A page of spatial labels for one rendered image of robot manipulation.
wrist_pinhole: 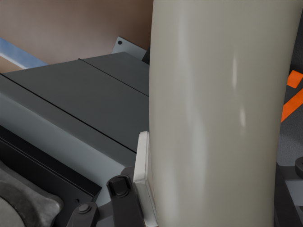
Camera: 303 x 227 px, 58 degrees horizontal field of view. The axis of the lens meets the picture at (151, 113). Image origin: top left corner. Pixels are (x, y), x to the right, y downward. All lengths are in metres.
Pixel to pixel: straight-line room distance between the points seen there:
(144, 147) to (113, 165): 0.35
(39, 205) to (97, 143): 0.16
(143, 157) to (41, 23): 1.41
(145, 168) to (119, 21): 1.20
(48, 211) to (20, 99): 0.23
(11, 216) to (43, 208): 0.06
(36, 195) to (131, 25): 0.92
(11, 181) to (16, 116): 0.13
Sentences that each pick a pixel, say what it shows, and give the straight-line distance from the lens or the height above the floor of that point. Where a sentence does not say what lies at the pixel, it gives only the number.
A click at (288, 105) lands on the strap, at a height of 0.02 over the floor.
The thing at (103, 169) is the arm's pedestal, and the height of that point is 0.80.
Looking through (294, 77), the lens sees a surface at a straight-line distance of 1.19.
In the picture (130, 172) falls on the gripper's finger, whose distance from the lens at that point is 0.17.
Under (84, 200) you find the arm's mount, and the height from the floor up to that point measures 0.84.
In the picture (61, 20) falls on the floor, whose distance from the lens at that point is 1.48.
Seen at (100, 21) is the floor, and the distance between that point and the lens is 1.37.
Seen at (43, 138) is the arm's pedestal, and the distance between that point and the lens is 0.59.
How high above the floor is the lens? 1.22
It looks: 67 degrees down
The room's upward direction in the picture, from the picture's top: 134 degrees counter-clockwise
